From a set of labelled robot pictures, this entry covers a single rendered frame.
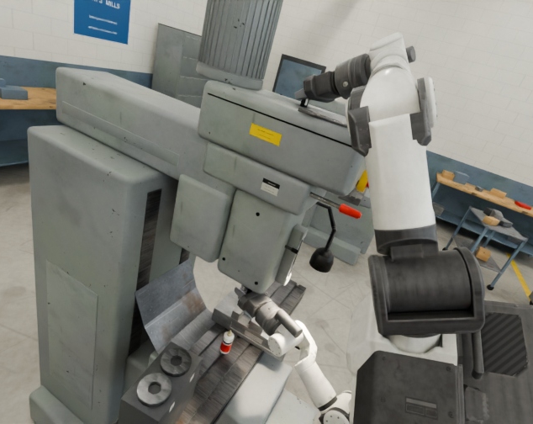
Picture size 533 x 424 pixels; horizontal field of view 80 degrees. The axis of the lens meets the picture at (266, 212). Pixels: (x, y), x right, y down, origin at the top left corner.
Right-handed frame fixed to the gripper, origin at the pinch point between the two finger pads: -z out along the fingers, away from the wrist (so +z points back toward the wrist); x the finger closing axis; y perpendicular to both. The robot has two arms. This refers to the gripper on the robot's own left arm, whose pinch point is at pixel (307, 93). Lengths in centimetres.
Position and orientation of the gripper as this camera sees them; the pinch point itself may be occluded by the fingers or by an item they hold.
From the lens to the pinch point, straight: 93.3
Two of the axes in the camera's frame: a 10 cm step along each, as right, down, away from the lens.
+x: 6.8, -1.4, 7.2
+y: -1.2, -9.9, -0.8
